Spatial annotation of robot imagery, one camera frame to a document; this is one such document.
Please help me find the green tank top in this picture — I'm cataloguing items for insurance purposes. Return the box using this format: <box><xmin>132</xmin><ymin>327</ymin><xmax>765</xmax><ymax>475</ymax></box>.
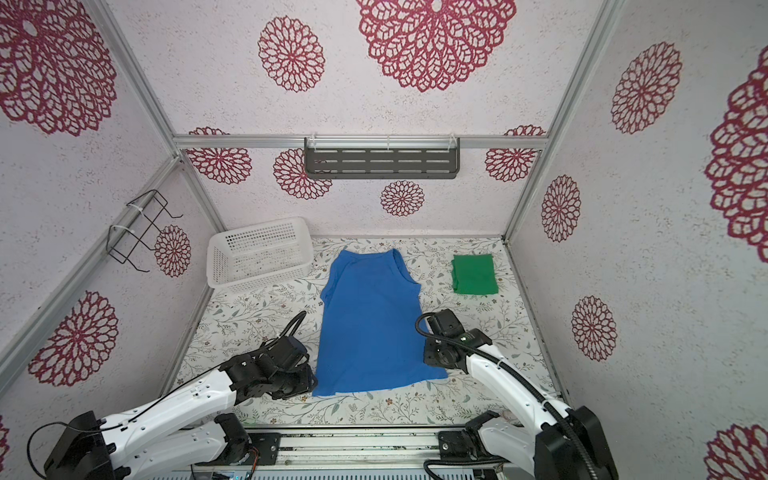
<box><xmin>452</xmin><ymin>254</ymin><xmax>498</xmax><ymax>295</ymax></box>

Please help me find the blue tank top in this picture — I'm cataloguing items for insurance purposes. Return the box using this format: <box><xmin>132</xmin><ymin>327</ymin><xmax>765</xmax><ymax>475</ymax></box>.
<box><xmin>313</xmin><ymin>249</ymin><xmax>448</xmax><ymax>397</ymax></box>

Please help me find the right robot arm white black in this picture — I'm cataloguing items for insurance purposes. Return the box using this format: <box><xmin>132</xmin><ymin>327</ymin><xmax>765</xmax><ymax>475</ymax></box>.
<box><xmin>415</xmin><ymin>309</ymin><xmax>619</xmax><ymax>479</ymax></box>

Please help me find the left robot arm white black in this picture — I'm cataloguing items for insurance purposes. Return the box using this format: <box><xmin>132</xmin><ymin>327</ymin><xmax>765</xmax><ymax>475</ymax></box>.
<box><xmin>40</xmin><ymin>336</ymin><xmax>317</xmax><ymax>479</ymax></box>

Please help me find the white plastic laundry basket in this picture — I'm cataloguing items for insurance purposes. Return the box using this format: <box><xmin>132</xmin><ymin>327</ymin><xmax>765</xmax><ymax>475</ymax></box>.
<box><xmin>206</xmin><ymin>217</ymin><xmax>314</xmax><ymax>293</ymax></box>

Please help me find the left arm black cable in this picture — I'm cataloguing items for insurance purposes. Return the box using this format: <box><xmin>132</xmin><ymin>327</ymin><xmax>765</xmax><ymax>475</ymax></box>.
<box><xmin>26</xmin><ymin>310</ymin><xmax>308</xmax><ymax>480</ymax></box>

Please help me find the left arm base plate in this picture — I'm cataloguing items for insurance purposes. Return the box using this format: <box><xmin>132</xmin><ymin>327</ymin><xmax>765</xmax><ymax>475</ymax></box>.
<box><xmin>193</xmin><ymin>431</ymin><xmax>282</xmax><ymax>468</ymax></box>

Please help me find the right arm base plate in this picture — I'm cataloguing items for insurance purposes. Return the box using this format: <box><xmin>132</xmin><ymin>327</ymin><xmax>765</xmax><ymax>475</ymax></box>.
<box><xmin>437</xmin><ymin>429</ymin><xmax>498</xmax><ymax>462</ymax></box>

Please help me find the aluminium front rail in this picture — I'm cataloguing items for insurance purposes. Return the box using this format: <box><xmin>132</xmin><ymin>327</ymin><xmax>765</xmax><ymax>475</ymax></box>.
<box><xmin>246</xmin><ymin>425</ymin><xmax>464</xmax><ymax>472</ymax></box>

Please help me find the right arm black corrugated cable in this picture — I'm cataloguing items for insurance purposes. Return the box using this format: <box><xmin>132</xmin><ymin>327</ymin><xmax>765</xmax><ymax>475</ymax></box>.
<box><xmin>415</xmin><ymin>311</ymin><xmax>601</xmax><ymax>480</ymax></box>

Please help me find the black wire wall rack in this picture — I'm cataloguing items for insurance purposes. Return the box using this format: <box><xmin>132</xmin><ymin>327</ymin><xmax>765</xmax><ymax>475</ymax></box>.
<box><xmin>104</xmin><ymin>189</ymin><xmax>183</xmax><ymax>273</ymax></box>

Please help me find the grey metal wall shelf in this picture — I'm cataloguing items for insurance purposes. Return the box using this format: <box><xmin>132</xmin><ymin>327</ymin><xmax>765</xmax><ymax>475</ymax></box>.
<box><xmin>304</xmin><ymin>137</ymin><xmax>461</xmax><ymax>180</ymax></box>

